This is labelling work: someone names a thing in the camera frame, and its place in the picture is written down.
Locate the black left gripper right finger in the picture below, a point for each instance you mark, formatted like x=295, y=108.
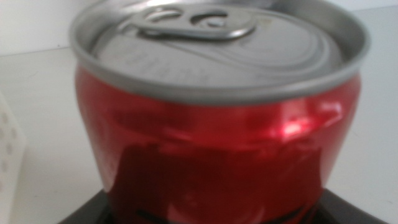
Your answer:
x=339, y=211

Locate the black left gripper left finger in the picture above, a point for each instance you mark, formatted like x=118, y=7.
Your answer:
x=96, y=211

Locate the red cola can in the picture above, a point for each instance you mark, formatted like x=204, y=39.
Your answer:
x=217, y=140

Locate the white perforated plastic basket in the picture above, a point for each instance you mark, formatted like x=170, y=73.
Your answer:
x=9, y=155

